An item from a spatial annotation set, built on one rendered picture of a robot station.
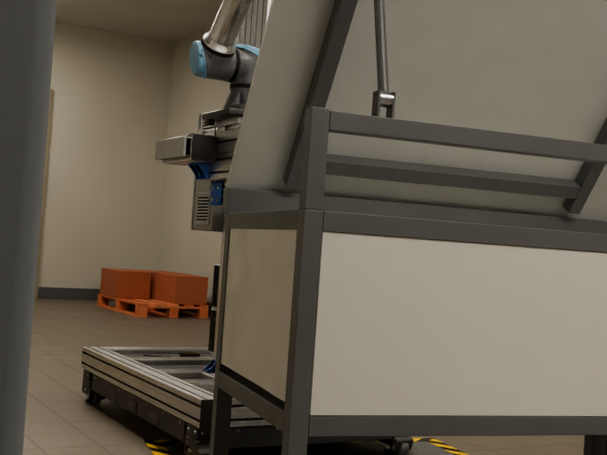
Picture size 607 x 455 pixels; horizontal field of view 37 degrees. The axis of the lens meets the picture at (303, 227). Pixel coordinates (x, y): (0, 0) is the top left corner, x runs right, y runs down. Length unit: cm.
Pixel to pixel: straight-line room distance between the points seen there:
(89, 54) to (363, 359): 834
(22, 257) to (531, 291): 175
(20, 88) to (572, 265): 182
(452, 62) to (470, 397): 85
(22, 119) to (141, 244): 972
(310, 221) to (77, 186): 809
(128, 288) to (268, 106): 648
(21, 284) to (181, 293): 799
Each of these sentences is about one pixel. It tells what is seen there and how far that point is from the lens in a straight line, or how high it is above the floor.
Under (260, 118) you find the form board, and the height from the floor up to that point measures 103.
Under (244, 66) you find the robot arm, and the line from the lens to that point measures 306.
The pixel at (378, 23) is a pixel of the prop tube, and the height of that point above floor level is 120.
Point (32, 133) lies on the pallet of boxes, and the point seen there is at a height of 76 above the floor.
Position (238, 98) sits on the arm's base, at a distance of 306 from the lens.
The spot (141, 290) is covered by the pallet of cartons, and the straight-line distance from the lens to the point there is 865.
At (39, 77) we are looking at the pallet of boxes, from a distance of 28.
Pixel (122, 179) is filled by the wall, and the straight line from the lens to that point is 991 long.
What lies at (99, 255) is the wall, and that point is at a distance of 984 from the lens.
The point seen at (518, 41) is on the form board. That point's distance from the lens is 236.
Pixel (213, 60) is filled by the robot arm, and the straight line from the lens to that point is 301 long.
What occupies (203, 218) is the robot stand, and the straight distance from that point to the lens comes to 352.
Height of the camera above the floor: 73
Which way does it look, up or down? 1 degrees up
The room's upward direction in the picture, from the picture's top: 4 degrees clockwise
